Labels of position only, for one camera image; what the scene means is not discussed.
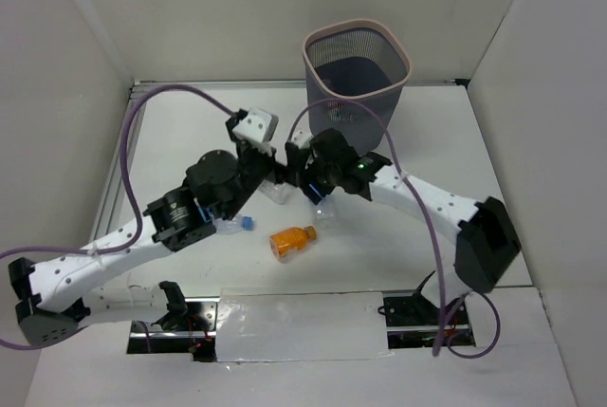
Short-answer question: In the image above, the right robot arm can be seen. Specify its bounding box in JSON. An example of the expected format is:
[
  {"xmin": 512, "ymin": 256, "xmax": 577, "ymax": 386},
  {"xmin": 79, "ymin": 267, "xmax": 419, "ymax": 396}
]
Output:
[{"xmin": 285, "ymin": 129, "xmax": 522, "ymax": 324}]

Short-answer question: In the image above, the orange juice bottle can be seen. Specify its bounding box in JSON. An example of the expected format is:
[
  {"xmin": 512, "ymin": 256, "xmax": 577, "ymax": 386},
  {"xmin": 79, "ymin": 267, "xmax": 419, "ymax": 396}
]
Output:
[{"xmin": 269, "ymin": 226, "xmax": 318, "ymax": 261}]

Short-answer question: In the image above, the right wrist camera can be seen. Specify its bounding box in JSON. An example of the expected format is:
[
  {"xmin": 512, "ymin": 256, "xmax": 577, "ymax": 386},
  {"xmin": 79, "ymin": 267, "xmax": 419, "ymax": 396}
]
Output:
[{"xmin": 289, "ymin": 129, "xmax": 313, "ymax": 149}]

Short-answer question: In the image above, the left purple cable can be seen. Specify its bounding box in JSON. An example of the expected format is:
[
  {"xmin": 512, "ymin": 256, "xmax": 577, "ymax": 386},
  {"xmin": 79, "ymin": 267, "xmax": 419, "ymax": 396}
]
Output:
[{"xmin": 0, "ymin": 83, "xmax": 238, "ymax": 350}]

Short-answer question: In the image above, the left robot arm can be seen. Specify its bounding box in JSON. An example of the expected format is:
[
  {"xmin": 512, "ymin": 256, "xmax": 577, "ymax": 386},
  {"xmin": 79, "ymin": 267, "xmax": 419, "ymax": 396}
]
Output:
[{"xmin": 9, "ymin": 141, "xmax": 297, "ymax": 349}]

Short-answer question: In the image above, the crushed blue cap bottle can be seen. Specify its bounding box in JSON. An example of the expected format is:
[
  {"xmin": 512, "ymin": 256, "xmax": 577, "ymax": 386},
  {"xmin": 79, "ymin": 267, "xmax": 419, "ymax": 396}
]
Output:
[{"xmin": 198, "ymin": 208, "xmax": 255, "ymax": 235}]

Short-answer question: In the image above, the red label water bottle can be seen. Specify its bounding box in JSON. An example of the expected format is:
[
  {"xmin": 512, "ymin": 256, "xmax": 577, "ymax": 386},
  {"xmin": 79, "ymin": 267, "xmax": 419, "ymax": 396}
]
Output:
[{"xmin": 326, "ymin": 101, "xmax": 355, "ymax": 124}]

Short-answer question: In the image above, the blue label water bottle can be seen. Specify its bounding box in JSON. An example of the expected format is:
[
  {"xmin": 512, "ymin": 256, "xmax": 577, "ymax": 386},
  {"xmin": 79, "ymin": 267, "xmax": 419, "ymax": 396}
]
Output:
[{"xmin": 308, "ymin": 192, "xmax": 337, "ymax": 230}]

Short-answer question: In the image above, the green white label bottle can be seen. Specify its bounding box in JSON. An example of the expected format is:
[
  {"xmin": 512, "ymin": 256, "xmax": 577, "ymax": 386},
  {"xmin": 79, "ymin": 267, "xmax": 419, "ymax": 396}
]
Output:
[{"xmin": 258, "ymin": 180, "xmax": 294, "ymax": 205}]

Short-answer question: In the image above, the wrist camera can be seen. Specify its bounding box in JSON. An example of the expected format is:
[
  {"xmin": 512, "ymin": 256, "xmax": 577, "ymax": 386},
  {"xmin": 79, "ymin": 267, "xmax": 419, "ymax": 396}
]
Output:
[
  {"xmin": 289, "ymin": 129, "xmax": 313, "ymax": 149},
  {"xmin": 226, "ymin": 107, "xmax": 279, "ymax": 156}
]

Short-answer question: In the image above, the aluminium frame rail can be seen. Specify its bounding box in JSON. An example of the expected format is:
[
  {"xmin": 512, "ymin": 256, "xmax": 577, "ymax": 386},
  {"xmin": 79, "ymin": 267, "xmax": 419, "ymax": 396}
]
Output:
[{"xmin": 74, "ymin": 78, "xmax": 469, "ymax": 297}]

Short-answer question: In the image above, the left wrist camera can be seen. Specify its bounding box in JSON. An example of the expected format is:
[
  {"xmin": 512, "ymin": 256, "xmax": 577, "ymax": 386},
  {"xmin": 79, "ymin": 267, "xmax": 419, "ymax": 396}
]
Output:
[{"xmin": 226, "ymin": 107, "xmax": 279, "ymax": 156}]

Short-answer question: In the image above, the grey mesh waste bin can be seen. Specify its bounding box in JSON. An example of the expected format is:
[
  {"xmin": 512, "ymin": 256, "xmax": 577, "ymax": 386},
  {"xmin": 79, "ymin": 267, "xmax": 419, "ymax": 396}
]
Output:
[{"xmin": 303, "ymin": 19, "xmax": 412, "ymax": 154}]

